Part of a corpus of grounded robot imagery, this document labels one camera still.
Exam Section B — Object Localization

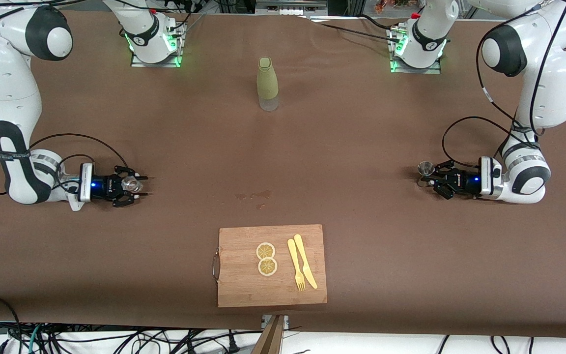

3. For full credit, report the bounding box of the clear glass measuring cup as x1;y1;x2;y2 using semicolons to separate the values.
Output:
120;177;144;194

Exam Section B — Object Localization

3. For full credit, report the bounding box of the steel double jigger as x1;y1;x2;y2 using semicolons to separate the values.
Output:
417;161;436;188

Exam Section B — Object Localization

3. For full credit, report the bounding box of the brown table cover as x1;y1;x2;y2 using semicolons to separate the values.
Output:
0;12;566;339

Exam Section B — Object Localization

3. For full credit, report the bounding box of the wooden cutting board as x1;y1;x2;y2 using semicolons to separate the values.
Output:
212;224;328;309

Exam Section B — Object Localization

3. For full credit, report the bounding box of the yellow plastic knife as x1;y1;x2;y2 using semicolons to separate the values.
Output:
293;234;319;290

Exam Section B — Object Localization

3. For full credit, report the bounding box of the green sleeved glass bottle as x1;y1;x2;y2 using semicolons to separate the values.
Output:
256;57;280;112

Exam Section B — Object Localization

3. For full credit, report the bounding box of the yellow plastic fork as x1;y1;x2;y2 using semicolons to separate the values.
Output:
287;238;307;292

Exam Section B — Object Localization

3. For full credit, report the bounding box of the aluminium profile bar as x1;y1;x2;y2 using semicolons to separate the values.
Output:
255;0;328;15

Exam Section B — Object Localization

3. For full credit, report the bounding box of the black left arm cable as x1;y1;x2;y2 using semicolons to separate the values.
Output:
441;0;566;169

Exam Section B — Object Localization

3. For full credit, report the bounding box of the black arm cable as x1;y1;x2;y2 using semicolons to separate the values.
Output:
441;0;566;169
0;132;132;196

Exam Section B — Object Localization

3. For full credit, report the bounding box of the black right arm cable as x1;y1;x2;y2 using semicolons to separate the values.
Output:
0;132;132;196

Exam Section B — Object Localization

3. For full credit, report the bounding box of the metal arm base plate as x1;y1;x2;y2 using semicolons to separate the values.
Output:
130;22;186;68
388;27;450;75

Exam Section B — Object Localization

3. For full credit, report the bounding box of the floor cable bundle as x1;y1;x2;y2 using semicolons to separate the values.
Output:
0;297;264;354

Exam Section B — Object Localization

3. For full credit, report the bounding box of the black cable on table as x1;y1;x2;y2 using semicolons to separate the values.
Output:
307;14;404;45

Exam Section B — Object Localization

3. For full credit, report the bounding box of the wooden post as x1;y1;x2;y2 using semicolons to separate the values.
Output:
250;315;287;354

